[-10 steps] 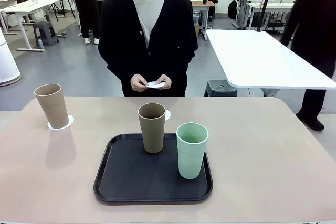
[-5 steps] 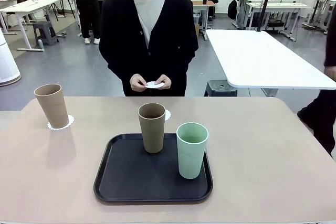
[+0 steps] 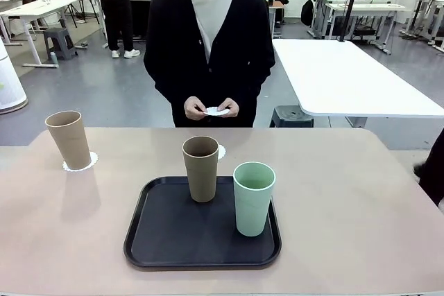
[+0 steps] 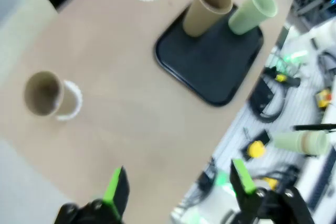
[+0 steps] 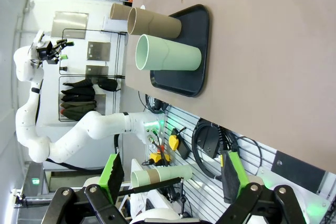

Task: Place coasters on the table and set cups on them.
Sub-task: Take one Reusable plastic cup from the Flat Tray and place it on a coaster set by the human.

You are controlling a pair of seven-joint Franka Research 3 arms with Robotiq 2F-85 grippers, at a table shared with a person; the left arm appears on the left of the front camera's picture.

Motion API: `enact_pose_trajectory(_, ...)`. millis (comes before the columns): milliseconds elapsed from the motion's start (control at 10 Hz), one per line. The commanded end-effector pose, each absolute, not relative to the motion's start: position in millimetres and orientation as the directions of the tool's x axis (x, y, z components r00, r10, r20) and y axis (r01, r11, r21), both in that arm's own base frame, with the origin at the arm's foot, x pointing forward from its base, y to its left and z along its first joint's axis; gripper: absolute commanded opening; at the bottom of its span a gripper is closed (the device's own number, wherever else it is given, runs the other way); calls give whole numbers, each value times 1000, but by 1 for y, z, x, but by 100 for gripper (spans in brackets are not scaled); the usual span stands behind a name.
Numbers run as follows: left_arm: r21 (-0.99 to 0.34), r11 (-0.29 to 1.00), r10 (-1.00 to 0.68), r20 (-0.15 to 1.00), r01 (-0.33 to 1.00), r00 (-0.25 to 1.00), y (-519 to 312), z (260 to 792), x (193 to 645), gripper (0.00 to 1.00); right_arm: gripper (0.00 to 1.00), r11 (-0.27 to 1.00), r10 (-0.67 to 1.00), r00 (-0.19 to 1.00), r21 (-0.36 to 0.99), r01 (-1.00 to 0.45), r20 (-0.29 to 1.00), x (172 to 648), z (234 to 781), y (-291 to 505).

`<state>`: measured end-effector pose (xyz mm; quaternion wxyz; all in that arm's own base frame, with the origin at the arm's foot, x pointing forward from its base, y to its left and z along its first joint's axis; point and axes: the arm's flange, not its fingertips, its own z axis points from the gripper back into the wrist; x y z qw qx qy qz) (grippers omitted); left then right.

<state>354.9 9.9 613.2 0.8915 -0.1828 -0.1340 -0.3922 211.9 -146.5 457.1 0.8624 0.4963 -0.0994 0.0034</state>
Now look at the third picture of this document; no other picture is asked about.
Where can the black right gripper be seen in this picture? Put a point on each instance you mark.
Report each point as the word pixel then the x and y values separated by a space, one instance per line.
pixel 433 174

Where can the pale green cup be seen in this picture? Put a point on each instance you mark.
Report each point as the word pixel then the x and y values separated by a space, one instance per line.
pixel 253 209

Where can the olive brown cup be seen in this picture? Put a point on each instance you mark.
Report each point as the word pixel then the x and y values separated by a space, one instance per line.
pixel 203 178

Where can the light tan cup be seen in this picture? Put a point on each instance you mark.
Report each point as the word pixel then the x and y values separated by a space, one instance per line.
pixel 69 143

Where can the person left forearm black sleeve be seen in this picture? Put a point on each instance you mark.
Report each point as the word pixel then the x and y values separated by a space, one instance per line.
pixel 256 81

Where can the person right forearm black sleeve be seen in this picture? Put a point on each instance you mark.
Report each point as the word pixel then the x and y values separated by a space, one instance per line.
pixel 163 84

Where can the person left hand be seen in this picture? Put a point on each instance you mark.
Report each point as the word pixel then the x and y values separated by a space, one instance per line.
pixel 231 110

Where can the person right hand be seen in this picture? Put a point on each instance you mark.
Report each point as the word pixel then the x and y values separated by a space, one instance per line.
pixel 194 109

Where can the large white table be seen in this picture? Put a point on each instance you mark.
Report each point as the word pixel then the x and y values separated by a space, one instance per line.
pixel 347 74

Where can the dark grey plastic stool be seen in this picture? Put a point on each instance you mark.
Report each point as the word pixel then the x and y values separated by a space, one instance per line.
pixel 291 117

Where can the black backpack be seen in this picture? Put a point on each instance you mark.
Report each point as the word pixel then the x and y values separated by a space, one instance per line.
pixel 307 11

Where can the brown topped table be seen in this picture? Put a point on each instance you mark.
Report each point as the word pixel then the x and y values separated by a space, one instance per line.
pixel 277 5

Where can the black plastic tray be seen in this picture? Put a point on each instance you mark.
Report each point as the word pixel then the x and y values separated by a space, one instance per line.
pixel 194 233

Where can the person in black cardigan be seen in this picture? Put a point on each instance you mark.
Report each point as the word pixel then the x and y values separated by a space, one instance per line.
pixel 173 32

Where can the black draped table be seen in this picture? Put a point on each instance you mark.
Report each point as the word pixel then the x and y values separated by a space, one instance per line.
pixel 138 15

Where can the small grey bottle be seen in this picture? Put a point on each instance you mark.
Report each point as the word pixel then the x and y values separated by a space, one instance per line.
pixel 53 59

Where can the grey step stool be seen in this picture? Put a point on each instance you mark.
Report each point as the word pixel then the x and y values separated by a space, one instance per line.
pixel 59 37

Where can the white cylindrical air purifier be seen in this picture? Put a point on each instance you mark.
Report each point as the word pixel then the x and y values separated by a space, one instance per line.
pixel 10 81

